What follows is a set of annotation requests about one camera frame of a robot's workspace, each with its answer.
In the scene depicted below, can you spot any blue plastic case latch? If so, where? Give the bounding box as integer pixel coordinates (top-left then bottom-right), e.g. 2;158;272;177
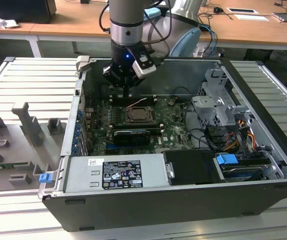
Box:
38;173;53;185

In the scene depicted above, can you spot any CPU socket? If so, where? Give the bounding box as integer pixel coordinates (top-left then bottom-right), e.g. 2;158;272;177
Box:
124;104;159;125

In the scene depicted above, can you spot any graphics card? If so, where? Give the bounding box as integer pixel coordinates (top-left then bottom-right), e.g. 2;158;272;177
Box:
113;129;151;146

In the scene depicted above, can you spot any black plastic shroud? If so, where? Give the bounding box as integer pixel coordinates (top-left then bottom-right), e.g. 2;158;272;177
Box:
163;149;226;186

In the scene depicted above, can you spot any metal disk bay cage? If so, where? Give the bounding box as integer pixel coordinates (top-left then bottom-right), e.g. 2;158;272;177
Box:
191;68;253;128

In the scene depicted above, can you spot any metal wire locking lever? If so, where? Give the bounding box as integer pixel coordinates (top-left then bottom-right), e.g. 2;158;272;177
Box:
129;98;147;108

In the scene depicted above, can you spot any metal socket cover frame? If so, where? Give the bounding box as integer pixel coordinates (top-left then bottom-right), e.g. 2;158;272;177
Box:
125;105;157;124

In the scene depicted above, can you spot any hard disk in blue carrier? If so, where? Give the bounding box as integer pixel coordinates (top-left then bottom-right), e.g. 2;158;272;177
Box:
215;153;264;183

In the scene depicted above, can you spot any CPU with silver top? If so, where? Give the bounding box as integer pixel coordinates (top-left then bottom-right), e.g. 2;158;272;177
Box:
132;109;150;120

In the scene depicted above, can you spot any grey parts rack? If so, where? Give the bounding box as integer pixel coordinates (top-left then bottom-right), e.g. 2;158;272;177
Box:
0;101;68;193

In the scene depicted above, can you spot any green motherboard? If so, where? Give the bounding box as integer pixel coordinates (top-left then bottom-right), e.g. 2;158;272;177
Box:
84;96;209;156

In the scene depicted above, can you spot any white paper sheet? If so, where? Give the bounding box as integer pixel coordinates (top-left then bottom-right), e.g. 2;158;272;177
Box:
234;14;271;22

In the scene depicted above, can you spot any black box on desk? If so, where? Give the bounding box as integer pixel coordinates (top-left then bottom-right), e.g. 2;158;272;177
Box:
0;0;57;25

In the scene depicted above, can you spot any crumpled white paper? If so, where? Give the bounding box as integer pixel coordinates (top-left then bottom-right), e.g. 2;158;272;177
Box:
0;13;19;30

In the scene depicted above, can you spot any yellow orange red wire bundle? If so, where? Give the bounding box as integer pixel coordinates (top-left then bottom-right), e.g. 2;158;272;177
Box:
223;119;257;153

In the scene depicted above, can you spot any grey power supply unit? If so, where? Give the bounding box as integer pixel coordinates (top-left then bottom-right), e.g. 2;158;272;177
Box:
64;153;171;193

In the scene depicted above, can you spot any black and grey PC case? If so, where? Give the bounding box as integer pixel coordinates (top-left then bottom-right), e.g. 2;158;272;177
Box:
37;55;287;232

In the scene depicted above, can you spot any grey plastic case latch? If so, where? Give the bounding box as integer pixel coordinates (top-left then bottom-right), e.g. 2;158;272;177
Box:
75;55;93;73

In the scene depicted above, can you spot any green RAM stick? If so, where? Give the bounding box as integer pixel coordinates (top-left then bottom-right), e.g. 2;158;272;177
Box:
0;161;29;169

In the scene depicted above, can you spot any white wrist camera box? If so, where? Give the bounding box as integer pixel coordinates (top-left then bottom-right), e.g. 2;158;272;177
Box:
131;55;157;79

